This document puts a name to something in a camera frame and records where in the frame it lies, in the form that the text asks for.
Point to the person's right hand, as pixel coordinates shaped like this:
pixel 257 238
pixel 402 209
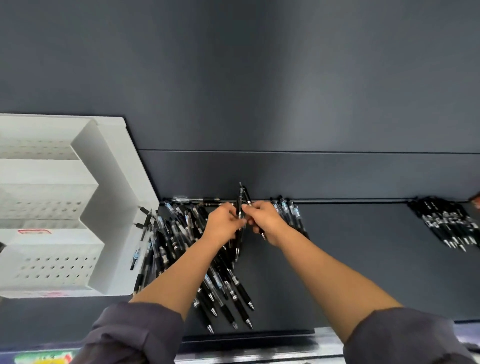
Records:
pixel 268 221

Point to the person's left hand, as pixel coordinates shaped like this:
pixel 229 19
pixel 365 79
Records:
pixel 223 225

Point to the row of clear-barrel pens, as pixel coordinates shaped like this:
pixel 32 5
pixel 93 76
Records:
pixel 290 213

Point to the black rubber-grip pen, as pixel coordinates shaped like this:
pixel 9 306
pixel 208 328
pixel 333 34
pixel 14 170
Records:
pixel 240 195
pixel 246 195

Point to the pile of black pens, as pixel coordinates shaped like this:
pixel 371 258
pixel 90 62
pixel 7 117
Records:
pixel 221 285

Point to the white tiered pen holder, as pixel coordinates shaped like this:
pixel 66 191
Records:
pixel 112 195

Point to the aligned bundle of black pens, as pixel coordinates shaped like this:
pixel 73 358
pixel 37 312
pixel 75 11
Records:
pixel 446 223

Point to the person's left forearm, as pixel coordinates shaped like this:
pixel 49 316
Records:
pixel 176 277

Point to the person's right forearm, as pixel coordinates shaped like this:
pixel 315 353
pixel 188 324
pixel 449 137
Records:
pixel 337 285

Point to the grey left sleeve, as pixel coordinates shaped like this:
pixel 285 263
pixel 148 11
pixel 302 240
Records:
pixel 131 335

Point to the grey sleeve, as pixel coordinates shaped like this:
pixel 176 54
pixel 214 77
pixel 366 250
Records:
pixel 405 339
pixel 131 335

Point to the dark grey shelf unit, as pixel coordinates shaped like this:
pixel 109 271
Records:
pixel 281 75

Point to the grey right sleeve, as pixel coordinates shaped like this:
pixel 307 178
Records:
pixel 405 339

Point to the yellow green price tag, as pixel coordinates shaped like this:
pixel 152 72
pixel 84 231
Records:
pixel 45 358

